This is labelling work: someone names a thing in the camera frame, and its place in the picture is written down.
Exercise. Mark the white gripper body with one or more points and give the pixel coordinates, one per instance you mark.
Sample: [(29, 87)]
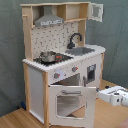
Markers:
[(116, 96)]

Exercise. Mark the white oven door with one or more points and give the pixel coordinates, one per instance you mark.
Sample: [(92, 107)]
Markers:
[(64, 100)]

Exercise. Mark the white microwave door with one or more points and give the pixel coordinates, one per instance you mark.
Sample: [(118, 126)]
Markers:
[(96, 11)]

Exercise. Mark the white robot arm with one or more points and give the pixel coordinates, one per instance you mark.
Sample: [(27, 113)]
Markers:
[(116, 96)]

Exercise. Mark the wooden toy kitchen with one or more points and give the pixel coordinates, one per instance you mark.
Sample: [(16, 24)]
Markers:
[(39, 77)]

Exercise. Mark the white fridge door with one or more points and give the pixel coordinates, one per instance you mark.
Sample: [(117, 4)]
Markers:
[(90, 71)]

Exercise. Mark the right red stove knob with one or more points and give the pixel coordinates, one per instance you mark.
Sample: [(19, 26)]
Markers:
[(74, 69)]

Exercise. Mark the red stove knob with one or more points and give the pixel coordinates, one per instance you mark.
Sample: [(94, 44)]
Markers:
[(56, 75), (74, 69)]

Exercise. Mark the grey toy sink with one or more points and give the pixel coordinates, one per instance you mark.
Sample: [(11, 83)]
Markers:
[(79, 51)]

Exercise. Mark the left red stove knob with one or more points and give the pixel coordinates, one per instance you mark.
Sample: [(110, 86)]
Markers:
[(56, 75)]

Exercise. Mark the black stove top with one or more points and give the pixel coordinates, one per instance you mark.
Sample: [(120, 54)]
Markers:
[(58, 58)]

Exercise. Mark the black toy faucet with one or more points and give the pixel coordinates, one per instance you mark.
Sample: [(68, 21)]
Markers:
[(73, 40)]

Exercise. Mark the silver toy pot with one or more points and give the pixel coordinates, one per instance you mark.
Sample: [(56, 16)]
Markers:
[(48, 56)]

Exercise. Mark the grey range hood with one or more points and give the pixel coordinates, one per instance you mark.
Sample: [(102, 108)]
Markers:
[(48, 18)]

